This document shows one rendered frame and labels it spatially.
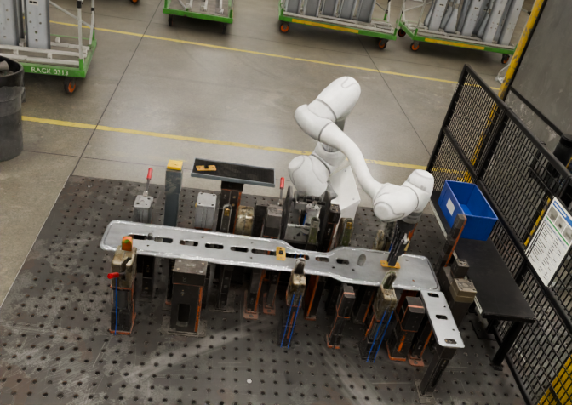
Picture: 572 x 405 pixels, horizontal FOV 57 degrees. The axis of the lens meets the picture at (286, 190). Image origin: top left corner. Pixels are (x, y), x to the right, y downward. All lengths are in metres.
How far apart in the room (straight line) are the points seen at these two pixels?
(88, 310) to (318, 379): 0.97
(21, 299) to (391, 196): 1.51
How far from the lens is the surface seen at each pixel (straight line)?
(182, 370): 2.13
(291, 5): 8.91
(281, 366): 2.19
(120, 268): 2.01
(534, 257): 2.39
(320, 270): 2.18
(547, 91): 4.56
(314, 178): 2.82
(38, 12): 5.99
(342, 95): 2.33
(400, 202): 1.93
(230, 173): 2.36
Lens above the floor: 2.37
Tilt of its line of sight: 32 degrees down
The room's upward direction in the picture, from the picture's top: 12 degrees clockwise
